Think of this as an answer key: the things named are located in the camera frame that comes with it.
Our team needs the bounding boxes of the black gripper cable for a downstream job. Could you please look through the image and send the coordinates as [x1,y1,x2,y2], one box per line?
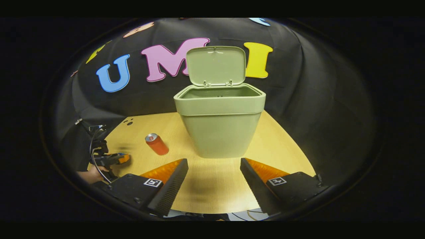
[89,128,112,184]

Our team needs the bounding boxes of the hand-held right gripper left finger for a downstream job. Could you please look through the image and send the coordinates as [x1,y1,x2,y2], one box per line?
[100,158,189,218]

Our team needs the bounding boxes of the wooden desktop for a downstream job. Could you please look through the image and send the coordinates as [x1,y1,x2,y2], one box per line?
[88,111,316,214]

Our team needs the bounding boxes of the orange pop can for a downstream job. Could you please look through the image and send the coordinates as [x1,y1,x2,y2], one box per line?
[145,133,170,156]

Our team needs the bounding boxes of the green desktop garbage bin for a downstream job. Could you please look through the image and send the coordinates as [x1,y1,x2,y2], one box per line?
[173,46,267,159]

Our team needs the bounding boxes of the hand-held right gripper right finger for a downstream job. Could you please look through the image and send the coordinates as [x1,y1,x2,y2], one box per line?
[240,158,330,215]

